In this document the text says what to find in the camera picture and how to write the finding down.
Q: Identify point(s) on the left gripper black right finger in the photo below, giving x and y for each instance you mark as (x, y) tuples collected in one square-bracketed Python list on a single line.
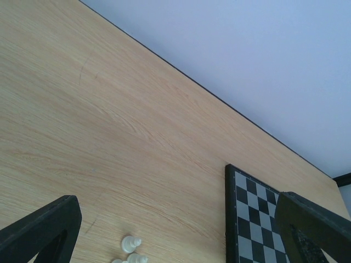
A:
[(309, 231)]

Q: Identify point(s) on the black grey chess board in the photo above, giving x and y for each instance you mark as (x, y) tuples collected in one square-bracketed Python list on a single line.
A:
[(251, 234)]

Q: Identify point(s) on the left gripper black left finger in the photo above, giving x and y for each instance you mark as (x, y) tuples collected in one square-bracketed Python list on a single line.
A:
[(49, 234)]

